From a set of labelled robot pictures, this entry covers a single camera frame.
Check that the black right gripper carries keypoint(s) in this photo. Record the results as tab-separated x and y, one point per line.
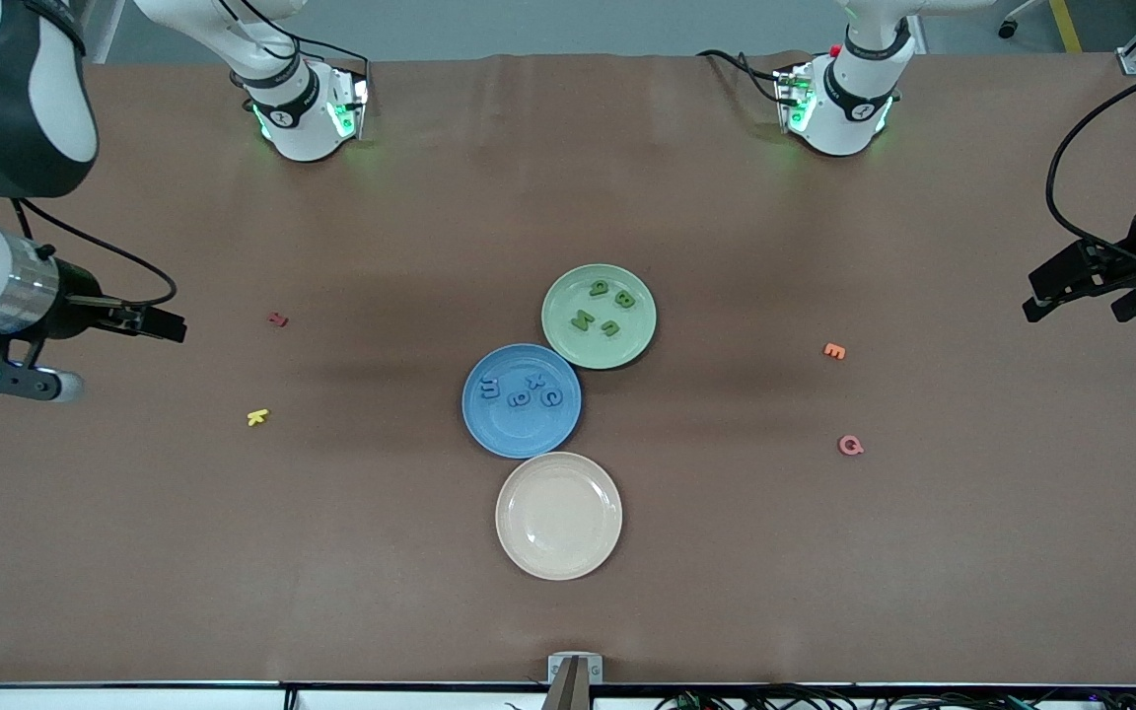
78	308

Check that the blue foam letter m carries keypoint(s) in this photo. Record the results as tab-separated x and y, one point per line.
490	389

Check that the blue foam letter a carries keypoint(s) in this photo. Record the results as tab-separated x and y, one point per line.
519	398

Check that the blue foam letter c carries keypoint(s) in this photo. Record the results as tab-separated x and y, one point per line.
544	398

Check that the green foam letter N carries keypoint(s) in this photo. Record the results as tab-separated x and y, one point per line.
582	320

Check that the green foam letter q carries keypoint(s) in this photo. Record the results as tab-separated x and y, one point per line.
599	289

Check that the green foam letter B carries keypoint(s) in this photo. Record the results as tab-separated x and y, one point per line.
624	300

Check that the green foam letter u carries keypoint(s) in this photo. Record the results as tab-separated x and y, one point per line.
610	329

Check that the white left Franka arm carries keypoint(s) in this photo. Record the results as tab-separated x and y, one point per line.
849	99

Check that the yellow foam letter k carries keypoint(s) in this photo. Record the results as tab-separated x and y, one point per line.
257	417

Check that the orange foam letter E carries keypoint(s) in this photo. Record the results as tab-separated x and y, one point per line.
834	351

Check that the black chair caster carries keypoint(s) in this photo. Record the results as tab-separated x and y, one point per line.
1008	30

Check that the pink foam letter Q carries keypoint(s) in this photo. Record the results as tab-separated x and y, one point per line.
850	446

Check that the blue round plate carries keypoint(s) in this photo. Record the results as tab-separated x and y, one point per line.
519	434

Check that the green round plate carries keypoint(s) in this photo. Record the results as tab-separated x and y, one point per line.
627	350

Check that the beige round plate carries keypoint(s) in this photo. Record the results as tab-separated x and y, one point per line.
558	518

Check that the metal table edge bracket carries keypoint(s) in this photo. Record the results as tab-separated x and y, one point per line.
575	671

